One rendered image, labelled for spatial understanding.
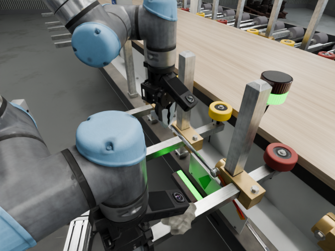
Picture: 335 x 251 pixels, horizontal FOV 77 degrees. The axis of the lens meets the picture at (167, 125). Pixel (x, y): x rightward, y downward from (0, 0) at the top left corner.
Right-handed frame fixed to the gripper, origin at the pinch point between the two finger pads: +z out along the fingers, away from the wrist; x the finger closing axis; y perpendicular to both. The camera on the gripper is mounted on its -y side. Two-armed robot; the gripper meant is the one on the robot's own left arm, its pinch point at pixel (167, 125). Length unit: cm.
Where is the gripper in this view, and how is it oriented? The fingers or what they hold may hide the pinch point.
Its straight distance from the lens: 66.8
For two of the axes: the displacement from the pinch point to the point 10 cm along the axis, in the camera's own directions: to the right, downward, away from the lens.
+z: 0.0, 7.7, 6.3
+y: -7.6, -4.1, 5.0
